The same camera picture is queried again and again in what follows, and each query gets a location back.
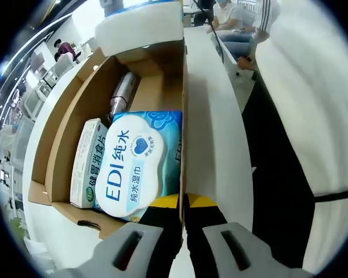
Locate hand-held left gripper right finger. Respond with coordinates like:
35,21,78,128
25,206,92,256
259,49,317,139
185,193,279,278

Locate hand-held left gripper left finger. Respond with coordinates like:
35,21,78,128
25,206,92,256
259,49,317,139
94,194,182,278

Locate light blue wet wipes pack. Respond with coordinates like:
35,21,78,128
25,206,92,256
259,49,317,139
94,110,183,224

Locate white green medicine box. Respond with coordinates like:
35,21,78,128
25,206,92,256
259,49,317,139
69,117,110,209

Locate brown cardboard shoe box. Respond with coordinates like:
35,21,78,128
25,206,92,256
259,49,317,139
27,39,192,253

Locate white spray bottle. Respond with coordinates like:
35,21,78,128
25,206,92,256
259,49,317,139
108,71,142,118

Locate person's black trousers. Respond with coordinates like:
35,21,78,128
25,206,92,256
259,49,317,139
240,69,318,270

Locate black cable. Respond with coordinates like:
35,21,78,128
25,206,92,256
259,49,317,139
195,0,230,67
313,185,348,205

